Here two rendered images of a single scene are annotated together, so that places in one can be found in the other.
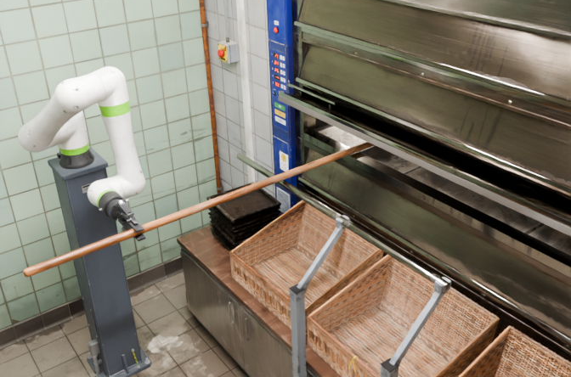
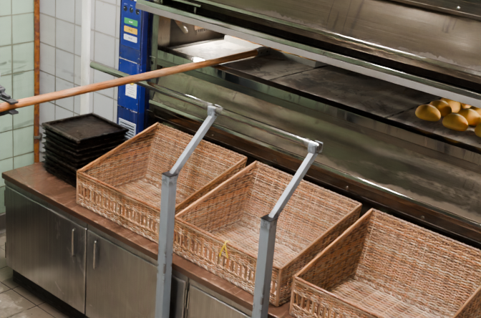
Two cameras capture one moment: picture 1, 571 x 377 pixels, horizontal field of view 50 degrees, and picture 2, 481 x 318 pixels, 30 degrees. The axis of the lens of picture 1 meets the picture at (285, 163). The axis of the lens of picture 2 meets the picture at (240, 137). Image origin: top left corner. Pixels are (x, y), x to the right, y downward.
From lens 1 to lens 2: 1.31 m
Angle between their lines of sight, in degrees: 15
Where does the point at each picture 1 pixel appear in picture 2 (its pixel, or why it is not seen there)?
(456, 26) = not seen: outside the picture
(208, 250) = (43, 182)
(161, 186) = not seen: outside the picture
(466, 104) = not seen: outside the picture
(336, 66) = not seen: outside the picture
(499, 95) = not seen: outside the picture
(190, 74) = not seen: outside the picture
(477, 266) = (341, 157)
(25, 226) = not seen: outside the picture
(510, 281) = (371, 165)
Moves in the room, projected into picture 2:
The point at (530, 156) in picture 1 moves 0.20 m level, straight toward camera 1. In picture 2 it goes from (389, 36) to (386, 49)
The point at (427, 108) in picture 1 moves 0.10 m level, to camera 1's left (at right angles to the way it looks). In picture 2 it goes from (295, 3) to (270, 3)
